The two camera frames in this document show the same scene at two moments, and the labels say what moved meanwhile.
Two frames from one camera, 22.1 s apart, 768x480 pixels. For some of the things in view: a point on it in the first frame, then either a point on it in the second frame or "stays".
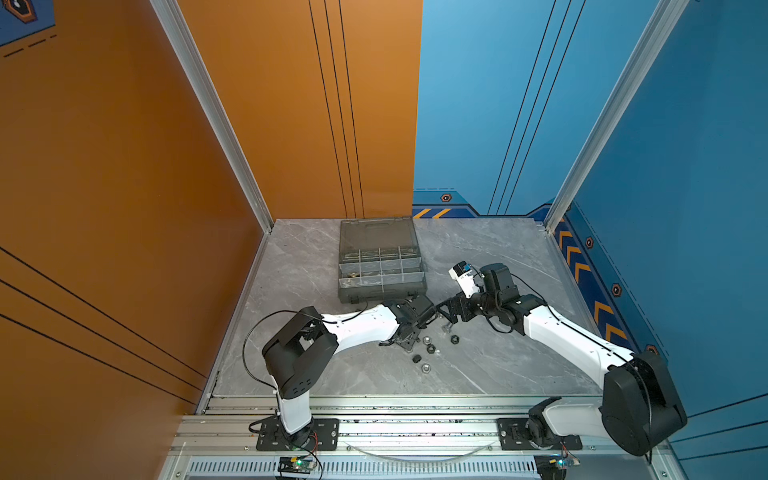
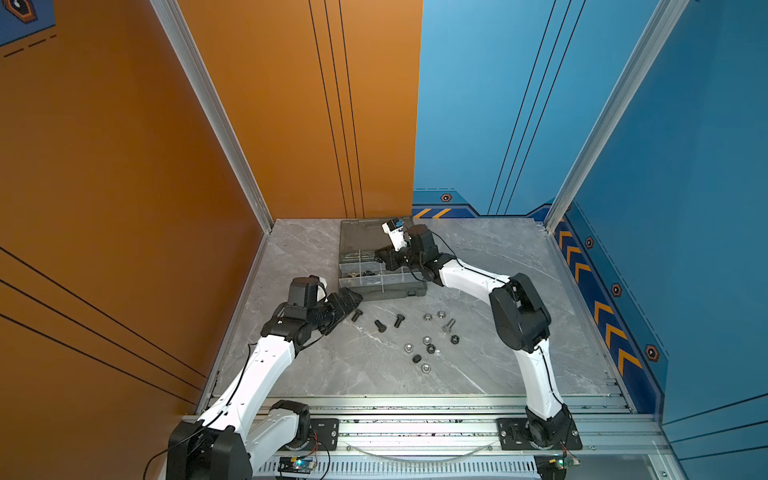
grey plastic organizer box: (379, 260) stays
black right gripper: (451, 304) to (390, 260)
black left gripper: (414, 339) to (349, 305)
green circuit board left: (295, 464) stays
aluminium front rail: (382, 439) stays
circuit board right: (554, 466) stays
